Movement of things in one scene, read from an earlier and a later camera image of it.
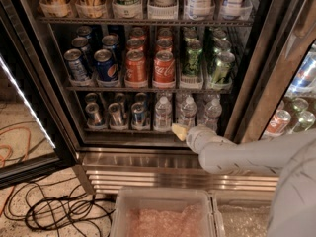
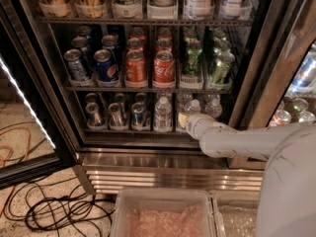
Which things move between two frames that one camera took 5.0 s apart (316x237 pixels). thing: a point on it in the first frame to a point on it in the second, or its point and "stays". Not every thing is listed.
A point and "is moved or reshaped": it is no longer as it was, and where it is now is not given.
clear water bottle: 188,112 is moved or reshaped
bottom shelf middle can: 116,115 stays
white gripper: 195,136 to 194,124
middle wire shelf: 148,88 stays
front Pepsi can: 107,67 stays
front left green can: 193,58 stays
